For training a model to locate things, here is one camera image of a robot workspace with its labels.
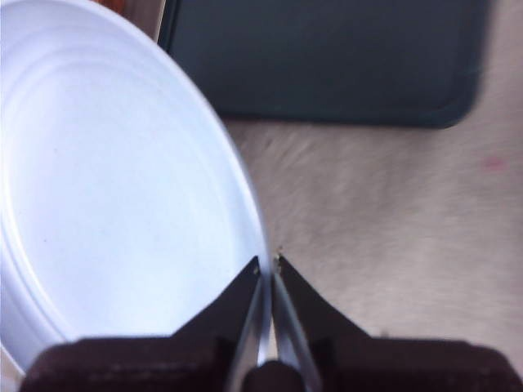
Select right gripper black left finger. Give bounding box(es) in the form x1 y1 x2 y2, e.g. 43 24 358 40
18 256 266 392

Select black cutting board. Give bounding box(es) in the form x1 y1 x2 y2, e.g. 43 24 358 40
158 0 490 131

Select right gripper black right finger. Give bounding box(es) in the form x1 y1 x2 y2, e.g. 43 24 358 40
272 254 523 392

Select blue round plate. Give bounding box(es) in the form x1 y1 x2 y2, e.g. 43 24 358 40
0 0 275 377

